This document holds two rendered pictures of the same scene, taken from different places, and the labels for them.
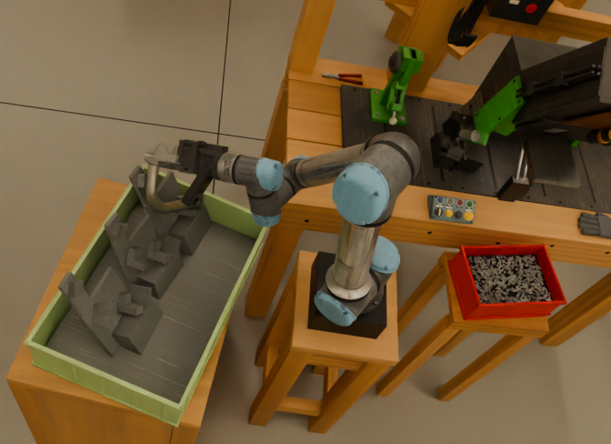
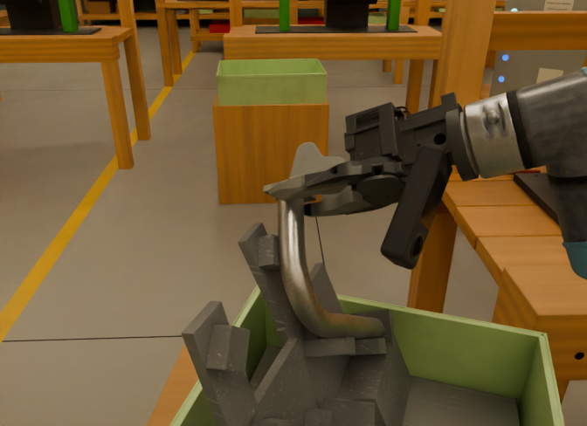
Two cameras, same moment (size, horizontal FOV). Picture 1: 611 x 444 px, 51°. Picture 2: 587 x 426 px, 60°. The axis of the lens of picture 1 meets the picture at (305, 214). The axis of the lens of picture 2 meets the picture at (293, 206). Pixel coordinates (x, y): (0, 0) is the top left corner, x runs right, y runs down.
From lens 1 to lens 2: 124 cm
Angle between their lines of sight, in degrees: 30
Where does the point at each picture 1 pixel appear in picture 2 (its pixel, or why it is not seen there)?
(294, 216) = (554, 350)
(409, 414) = not seen: outside the picture
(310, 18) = (456, 81)
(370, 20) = not seen: hidden behind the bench
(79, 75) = (170, 298)
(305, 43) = not seen: hidden behind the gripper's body
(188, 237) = (383, 402)
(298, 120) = (480, 216)
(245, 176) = (563, 113)
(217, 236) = (433, 402)
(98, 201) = (186, 381)
